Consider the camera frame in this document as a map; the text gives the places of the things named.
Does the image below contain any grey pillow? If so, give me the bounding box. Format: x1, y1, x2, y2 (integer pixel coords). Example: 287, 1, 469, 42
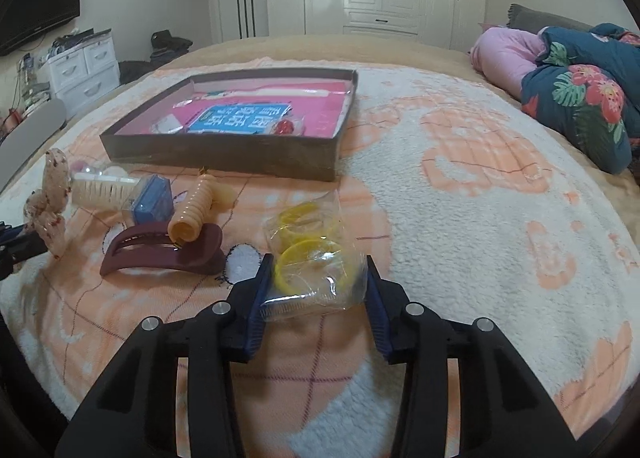
506, 3, 596, 34

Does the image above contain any pink clothing bundle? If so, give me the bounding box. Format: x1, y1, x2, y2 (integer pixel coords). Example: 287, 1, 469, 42
470, 26, 551, 104

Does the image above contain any small blue box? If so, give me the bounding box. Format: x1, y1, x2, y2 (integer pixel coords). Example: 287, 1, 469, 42
121, 175, 173, 226

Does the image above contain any floral fabric hair bow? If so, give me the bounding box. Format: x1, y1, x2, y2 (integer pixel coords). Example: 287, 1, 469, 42
24, 148, 73, 259

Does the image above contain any small clear plastic bag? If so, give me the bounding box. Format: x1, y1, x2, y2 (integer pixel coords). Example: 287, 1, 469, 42
150, 118, 189, 135

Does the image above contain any tan bedspread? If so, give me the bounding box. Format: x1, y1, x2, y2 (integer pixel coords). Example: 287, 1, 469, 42
0, 33, 640, 249

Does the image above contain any brown cardboard box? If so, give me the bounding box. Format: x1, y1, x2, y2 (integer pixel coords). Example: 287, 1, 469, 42
99, 68, 360, 183

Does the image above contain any orange and white fleece blanket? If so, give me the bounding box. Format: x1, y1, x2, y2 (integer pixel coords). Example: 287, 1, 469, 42
0, 56, 640, 458

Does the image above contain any pile of dark clothes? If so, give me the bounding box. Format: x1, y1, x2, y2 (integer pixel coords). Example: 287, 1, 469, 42
119, 60, 157, 85
150, 30, 194, 62

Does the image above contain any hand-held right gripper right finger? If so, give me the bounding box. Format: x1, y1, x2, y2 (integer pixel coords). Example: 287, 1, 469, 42
365, 255, 594, 458

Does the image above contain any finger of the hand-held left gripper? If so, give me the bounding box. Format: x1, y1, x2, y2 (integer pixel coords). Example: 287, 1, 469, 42
0, 221, 50, 270

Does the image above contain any orange spiral hair curler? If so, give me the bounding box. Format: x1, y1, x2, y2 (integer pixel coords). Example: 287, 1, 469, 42
167, 173, 236, 244

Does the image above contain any pink book with blue label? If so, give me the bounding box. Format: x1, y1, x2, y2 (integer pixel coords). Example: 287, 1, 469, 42
122, 81, 353, 136

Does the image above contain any maroon hair claw clip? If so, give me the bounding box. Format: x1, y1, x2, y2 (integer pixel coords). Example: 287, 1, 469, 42
100, 221, 223, 276

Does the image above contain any cream hair claw clip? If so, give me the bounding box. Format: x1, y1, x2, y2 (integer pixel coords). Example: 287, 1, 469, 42
72, 177, 142, 211

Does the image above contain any black television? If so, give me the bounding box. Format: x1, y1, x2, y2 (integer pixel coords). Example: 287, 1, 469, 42
0, 0, 82, 56

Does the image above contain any white drawer cabinet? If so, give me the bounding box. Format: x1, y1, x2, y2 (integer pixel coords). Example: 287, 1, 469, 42
42, 29, 121, 108

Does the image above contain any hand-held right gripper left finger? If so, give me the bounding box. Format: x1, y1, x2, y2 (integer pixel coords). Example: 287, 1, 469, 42
54, 253, 276, 458

